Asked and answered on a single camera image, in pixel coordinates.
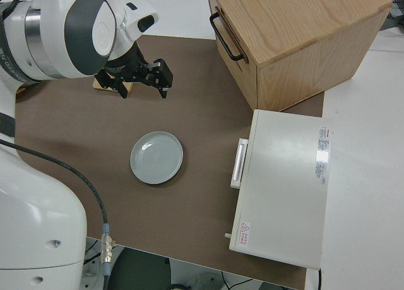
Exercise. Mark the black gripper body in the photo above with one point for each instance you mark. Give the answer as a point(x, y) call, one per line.
point(126, 65)

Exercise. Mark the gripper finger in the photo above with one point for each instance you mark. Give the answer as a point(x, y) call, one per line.
point(123, 88)
point(162, 76)

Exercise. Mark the gray round plate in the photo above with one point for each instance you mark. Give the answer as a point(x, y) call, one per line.
point(156, 157)

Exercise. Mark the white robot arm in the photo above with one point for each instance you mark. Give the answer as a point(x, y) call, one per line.
point(41, 208)

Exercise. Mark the small wooden block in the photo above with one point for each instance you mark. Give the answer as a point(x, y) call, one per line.
point(109, 88)

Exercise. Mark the brown table mat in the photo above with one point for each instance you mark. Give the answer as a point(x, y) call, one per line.
point(202, 113)

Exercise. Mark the wooden drawer box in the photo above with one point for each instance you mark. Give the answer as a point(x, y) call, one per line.
point(300, 34)

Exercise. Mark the white toaster oven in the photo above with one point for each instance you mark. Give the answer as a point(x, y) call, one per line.
point(284, 189)

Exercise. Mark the dark round pedestal base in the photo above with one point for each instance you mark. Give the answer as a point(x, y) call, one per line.
point(142, 271)

